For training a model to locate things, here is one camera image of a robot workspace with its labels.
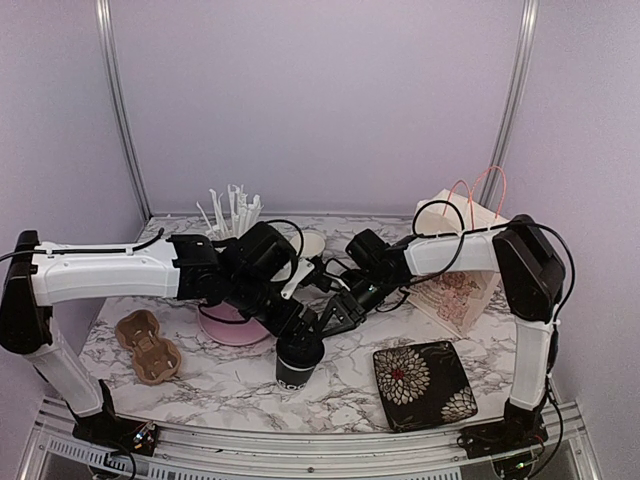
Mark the black floral square plate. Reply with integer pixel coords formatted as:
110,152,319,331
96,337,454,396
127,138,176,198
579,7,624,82
373,341,478,433

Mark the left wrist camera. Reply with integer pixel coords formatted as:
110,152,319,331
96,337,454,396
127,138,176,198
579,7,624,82
281,259,315,299

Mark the white wrapped straws bundle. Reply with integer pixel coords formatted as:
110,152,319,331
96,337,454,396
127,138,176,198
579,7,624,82
195,184,264,241

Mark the cream bear paper bag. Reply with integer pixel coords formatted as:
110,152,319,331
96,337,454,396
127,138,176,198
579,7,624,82
408,166,507,338

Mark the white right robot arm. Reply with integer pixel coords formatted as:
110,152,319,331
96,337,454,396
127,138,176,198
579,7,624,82
318,214,575,448

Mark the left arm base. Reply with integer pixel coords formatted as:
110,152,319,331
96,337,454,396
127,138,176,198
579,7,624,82
72,380,159,457

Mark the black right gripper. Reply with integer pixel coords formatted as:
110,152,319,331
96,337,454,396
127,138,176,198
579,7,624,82
320,272,402,338

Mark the black paper coffee cup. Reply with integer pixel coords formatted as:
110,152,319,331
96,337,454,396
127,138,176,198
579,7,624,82
289,230,326,259

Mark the brown cardboard cup carrier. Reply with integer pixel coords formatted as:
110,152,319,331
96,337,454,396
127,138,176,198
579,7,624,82
115,309,182,386

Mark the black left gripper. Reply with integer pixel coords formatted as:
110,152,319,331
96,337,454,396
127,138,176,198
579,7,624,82
226,271,323,348

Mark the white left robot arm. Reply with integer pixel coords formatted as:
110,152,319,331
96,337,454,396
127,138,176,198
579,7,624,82
1,222,323,445

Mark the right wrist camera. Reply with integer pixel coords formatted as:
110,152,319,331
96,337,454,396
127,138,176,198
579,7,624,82
321,269,350,291

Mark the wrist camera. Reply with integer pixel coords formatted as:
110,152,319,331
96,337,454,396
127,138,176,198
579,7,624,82
281,259,315,299
321,269,350,291

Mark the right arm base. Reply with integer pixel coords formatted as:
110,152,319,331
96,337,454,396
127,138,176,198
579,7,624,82
457,399,548,459

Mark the pink round plate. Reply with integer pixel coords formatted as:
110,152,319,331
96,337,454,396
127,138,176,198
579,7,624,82
198,303,270,347

